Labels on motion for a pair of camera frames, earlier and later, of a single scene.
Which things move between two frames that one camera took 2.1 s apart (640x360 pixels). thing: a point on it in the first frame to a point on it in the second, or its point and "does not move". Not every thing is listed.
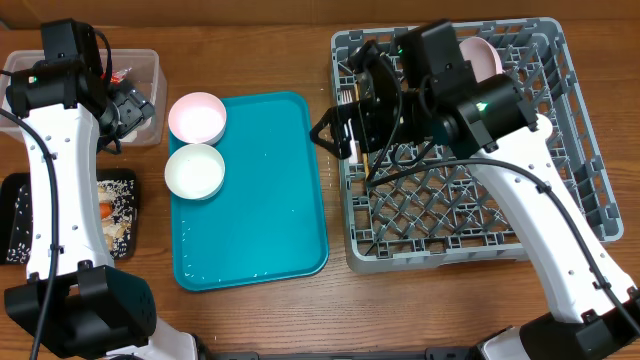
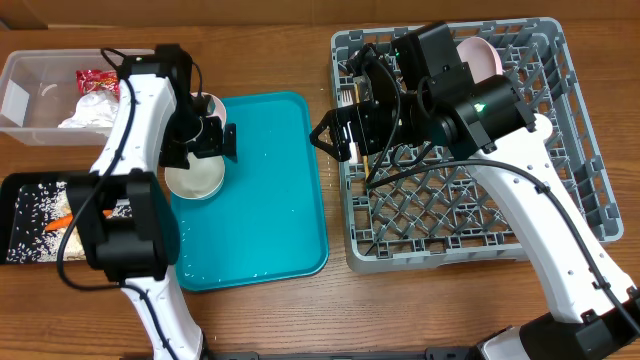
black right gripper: (339, 117) does not move
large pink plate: (484, 59) does not move
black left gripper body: (128, 111) to (187, 132)
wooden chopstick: (362, 128) does not move
